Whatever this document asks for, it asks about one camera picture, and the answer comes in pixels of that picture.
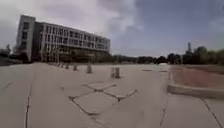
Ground row of concrete bollards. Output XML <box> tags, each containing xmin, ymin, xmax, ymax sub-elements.
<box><xmin>54</xmin><ymin>62</ymin><xmax>122</xmax><ymax>80</ymax></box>

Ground concrete kerb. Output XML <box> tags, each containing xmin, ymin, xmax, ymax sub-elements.
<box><xmin>166</xmin><ymin>64</ymin><xmax>224</xmax><ymax>100</ymax></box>

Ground reddish-brown bare ground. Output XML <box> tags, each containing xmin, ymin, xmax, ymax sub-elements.
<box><xmin>171</xmin><ymin>64</ymin><xmax>224</xmax><ymax>90</ymax></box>

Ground distant slim tower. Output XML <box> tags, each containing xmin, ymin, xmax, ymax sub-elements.
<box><xmin>186</xmin><ymin>41</ymin><xmax>193</xmax><ymax>54</ymax></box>

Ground white multi-storey building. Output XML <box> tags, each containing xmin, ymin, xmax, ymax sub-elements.
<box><xmin>14</xmin><ymin>14</ymin><xmax>112</xmax><ymax>64</ymax></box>

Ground row of trees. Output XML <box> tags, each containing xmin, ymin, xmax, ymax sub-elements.
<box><xmin>111</xmin><ymin>45</ymin><xmax>224</xmax><ymax>66</ymax></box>

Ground grey concrete slab pavement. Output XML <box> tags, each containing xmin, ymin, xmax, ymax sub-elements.
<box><xmin>0</xmin><ymin>62</ymin><xmax>224</xmax><ymax>128</ymax></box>

